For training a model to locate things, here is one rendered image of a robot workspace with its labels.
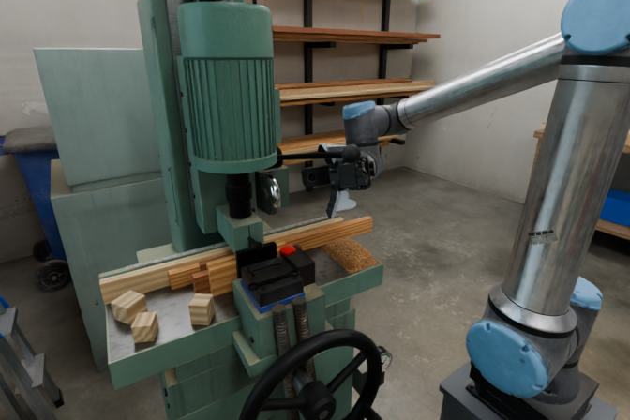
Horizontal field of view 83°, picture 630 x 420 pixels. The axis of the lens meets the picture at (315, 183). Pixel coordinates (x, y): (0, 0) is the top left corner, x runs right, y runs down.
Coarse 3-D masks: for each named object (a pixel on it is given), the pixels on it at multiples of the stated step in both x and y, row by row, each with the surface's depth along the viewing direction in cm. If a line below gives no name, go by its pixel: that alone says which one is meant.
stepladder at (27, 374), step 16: (0, 304) 128; (0, 320) 126; (16, 320) 129; (0, 336) 117; (16, 336) 133; (0, 352) 117; (32, 352) 140; (16, 368) 122; (32, 368) 135; (0, 384) 121; (16, 384) 122; (32, 384) 129; (48, 384) 144; (16, 400) 127; (32, 400) 126; (16, 416) 126; (48, 416) 132
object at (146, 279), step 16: (320, 224) 97; (336, 224) 100; (272, 240) 90; (192, 256) 82; (208, 256) 82; (128, 272) 76; (144, 272) 76; (160, 272) 78; (112, 288) 73; (128, 288) 75; (144, 288) 77
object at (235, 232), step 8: (216, 208) 88; (224, 208) 87; (224, 216) 83; (256, 216) 82; (224, 224) 83; (232, 224) 78; (240, 224) 78; (248, 224) 79; (256, 224) 79; (224, 232) 85; (232, 232) 78; (240, 232) 78; (248, 232) 79; (256, 232) 80; (232, 240) 79; (240, 240) 79; (256, 240) 81; (232, 248) 80; (240, 248) 79
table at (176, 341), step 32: (320, 256) 91; (160, 288) 79; (192, 288) 79; (320, 288) 79; (352, 288) 85; (160, 320) 69; (224, 320) 69; (128, 352) 62; (160, 352) 64; (192, 352) 67; (128, 384) 62
